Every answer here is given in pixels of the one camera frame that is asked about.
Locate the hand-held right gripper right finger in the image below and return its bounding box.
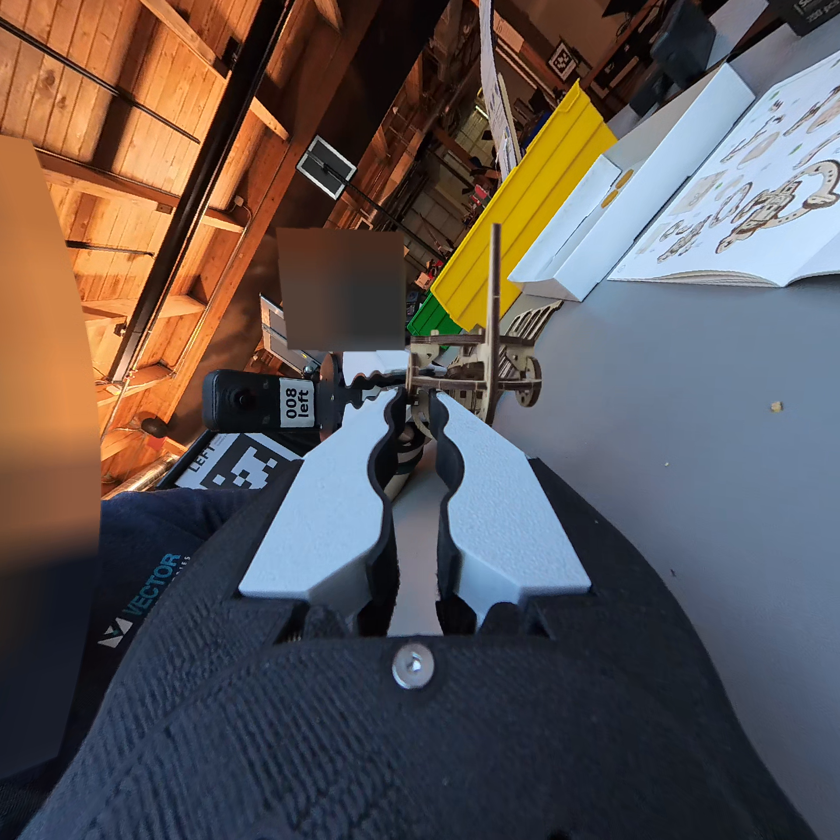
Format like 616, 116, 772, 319
428, 390, 593, 636

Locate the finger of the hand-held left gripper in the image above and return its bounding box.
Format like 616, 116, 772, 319
341, 391, 393, 421
343, 350, 408, 388

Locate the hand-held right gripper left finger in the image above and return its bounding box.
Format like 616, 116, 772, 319
238, 386, 409, 636

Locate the wooden gyroscope model assembly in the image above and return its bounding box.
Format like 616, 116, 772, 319
403, 223, 544, 427

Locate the laser-cut wooden parts sheet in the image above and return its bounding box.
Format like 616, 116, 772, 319
499, 298, 565, 368

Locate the green plastic bin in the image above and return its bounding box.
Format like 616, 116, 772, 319
406, 292, 463, 337

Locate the framed black-white marker sign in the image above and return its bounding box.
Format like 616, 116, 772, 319
154, 430, 309, 492

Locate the square ceiling light panel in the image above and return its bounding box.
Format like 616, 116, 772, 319
295, 134, 358, 200

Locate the yellow plastic bin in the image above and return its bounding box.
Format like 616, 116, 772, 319
430, 80, 619, 332

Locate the white standing sign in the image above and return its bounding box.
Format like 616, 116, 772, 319
478, 0, 522, 181

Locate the blue plastic bin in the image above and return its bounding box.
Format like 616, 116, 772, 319
521, 108, 559, 158

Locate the white cardboard box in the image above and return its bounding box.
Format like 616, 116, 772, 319
508, 63, 756, 303

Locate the white instruction booklet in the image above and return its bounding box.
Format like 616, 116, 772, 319
607, 49, 840, 290

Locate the small black-white marker tag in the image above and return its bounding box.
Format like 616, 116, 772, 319
546, 41, 587, 83

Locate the black equipment case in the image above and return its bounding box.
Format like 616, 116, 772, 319
630, 0, 716, 119

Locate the black cardboard box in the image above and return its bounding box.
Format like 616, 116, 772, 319
768, 0, 840, 37

